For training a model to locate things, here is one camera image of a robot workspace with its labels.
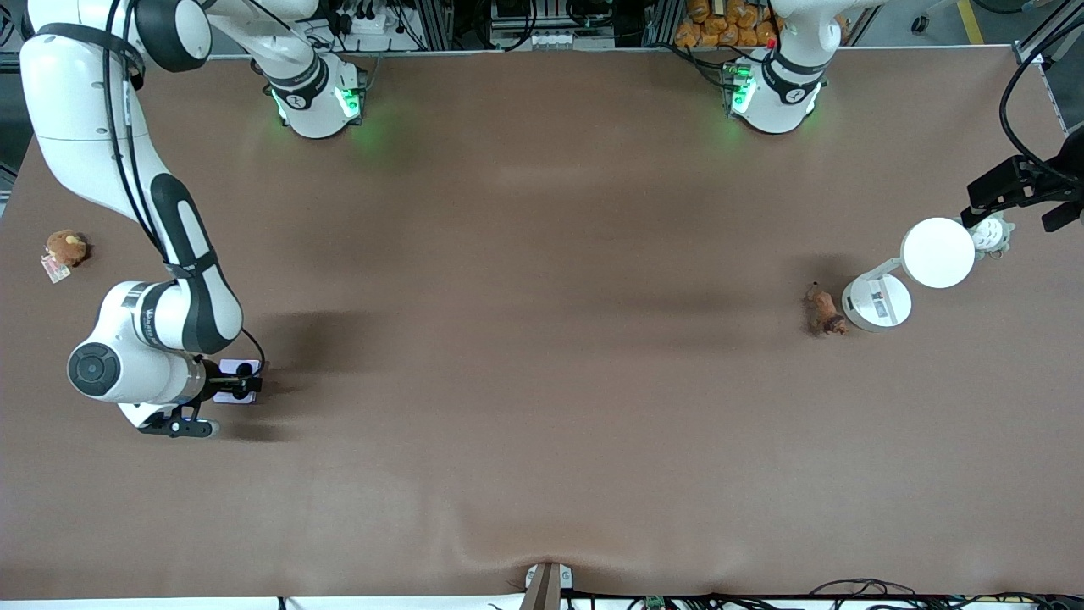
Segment brown lion statue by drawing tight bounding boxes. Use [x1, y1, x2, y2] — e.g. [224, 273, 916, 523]
[803, 282, 849, 338]

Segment white desk lamp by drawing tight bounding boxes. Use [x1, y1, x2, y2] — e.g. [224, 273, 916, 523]
[841, 217, 977, 333]

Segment black floor cables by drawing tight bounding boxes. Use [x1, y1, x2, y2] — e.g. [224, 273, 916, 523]
[711, 578, 1084, 610]

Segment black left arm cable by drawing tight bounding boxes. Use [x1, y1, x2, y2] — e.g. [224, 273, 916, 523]
[998, 17, 1084, 183]

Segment small white figurine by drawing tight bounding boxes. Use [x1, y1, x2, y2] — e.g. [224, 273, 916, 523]
[970, 213, 1015, 260]

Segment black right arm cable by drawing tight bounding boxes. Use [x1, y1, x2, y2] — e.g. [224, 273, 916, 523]
[100, 0, 267, 375]

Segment brown table cover mat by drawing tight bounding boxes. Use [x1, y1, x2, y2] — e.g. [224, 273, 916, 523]
[0, 47, 1084, 599]

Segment white box with black dots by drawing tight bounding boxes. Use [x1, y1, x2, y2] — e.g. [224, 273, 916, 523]
[213, 359, 263, 406]

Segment power strip with black plugs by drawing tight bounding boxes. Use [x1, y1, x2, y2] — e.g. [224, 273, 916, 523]
[326, 0, 392, 36]

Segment brown plush toy with tag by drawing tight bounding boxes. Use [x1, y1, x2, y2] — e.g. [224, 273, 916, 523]
[41, 230, 90, 285]

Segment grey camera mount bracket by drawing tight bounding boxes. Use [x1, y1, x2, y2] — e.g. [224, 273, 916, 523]
[523, 562, 574, 610]

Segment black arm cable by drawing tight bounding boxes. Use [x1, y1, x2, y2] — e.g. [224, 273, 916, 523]
[998, 17, 1084, 183]
[100, 0, 267, 375]

